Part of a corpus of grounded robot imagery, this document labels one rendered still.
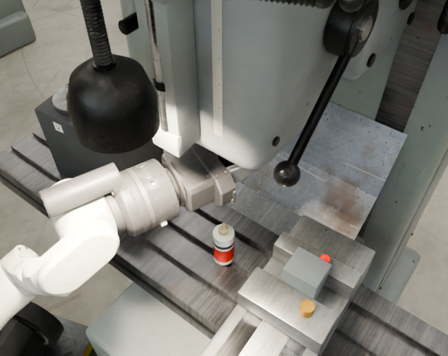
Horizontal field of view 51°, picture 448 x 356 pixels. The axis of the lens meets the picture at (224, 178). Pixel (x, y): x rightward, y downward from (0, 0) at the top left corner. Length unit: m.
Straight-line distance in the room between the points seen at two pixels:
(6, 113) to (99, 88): 2.57
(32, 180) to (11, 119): 1.75
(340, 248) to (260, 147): 0.42
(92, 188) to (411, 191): 0.71
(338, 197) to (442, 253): 1.25
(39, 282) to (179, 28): 0.34
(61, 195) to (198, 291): 0.40
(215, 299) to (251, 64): 0.54
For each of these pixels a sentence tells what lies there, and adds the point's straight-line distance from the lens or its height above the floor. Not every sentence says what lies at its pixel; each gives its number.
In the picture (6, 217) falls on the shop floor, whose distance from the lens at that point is 2.37.
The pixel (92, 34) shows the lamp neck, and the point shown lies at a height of 1.54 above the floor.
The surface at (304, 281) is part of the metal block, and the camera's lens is 0.75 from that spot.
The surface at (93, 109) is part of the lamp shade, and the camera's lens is 0.36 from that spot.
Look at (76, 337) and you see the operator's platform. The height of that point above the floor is 0.40.
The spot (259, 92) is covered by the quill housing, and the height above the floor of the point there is 1.44.
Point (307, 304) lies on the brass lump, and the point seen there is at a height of 1.06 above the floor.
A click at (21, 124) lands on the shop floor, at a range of 2.81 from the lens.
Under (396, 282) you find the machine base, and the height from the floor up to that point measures 0.20.
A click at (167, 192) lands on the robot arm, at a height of 1.25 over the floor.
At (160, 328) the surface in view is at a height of 0.85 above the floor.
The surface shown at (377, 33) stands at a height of 1.41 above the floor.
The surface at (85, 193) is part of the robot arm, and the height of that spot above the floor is 1.28.
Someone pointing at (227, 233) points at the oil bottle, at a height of 1.02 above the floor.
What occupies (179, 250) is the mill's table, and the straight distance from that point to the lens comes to 0.94.
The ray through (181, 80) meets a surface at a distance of 0.47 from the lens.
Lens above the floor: 1.71
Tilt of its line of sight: 48 degrees down
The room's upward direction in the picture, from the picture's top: straight up
